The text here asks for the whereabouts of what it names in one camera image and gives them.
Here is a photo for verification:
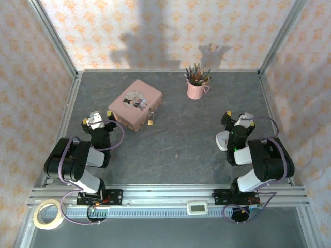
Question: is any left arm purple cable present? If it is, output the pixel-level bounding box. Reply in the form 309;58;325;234
58;120;125;225

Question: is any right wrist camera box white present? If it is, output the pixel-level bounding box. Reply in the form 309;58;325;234
237;112;255;128

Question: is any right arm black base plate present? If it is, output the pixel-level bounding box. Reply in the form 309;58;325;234
213;188;260;206

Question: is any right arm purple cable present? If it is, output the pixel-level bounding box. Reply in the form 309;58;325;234
223;116;288;224

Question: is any pink tin box with figures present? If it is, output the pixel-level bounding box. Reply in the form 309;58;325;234
108;79;163;132

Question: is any aluminium side rail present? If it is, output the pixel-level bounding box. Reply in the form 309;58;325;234
40;71;83;187
258;71;296;187

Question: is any small white dish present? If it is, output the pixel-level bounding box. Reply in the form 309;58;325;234
216;130;230;151

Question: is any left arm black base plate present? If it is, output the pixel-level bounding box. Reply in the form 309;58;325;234
77;189;124;207

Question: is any grey slotted cable duct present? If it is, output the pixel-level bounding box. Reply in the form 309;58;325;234
40;206;262;219

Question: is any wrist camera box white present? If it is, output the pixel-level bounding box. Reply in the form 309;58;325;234
237;112;255;128
86;110;106;129

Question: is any aluminium mounting rail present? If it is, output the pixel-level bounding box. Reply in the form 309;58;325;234
27;184;310;208

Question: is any white digital timer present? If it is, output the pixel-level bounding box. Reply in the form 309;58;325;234
187;200;209;216

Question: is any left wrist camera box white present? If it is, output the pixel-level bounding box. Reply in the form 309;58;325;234
86;110;106;129

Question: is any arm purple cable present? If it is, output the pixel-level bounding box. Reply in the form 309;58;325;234
58;120;125;225
223;116;288;224

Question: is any aluminium back rail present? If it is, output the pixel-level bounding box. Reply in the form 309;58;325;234
76;68;261;73

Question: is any coloured pencils bundle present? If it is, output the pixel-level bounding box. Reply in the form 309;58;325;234
184;63;213;86

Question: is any aluminium frame post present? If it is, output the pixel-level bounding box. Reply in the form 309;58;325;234
258;0;310;78
27;0;80;78

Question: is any masking tape roll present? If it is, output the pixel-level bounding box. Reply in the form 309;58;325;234
33;199;65;230

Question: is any pink pencil cup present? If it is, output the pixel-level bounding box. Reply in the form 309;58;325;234
186;80;209;100

